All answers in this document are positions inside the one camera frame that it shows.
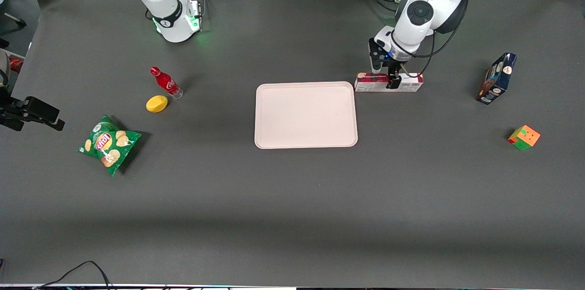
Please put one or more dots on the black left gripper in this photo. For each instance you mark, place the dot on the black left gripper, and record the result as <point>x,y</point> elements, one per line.
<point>393,71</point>

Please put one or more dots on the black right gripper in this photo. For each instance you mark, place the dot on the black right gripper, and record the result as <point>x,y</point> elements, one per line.
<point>26,110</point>

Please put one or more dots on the red cookie box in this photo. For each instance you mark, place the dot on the red cookie box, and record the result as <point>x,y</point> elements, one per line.
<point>370,84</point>

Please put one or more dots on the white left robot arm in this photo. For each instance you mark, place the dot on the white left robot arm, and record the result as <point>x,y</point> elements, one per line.
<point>420,11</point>

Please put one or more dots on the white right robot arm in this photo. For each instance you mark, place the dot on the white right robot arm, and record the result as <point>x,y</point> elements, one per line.
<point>169,11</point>

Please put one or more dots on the beige plastic tray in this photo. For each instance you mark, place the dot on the beige plastic tray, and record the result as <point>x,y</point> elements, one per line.
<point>292,116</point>

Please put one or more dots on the blue cookie box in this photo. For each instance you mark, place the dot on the blue cookie box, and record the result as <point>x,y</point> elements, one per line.
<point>496,80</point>

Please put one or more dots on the small red object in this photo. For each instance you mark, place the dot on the small red object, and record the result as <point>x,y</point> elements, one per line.
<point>16,65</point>

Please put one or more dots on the green chips bag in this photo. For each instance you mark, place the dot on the green chips bag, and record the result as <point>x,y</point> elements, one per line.
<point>107,144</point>

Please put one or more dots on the yellow lemon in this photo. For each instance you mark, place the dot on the yellow lemon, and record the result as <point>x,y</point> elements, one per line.
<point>156,103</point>

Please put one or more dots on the red cola bottle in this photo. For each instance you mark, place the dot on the red cola bottle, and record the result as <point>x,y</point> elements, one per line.
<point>165,82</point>

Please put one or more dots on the colourful puzzle cube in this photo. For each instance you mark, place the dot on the colourful puzzle cube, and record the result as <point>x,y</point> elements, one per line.
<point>524,138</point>

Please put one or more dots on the dark grey table mat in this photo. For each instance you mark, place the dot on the dark grey table mat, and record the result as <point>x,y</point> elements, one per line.
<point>292,212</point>

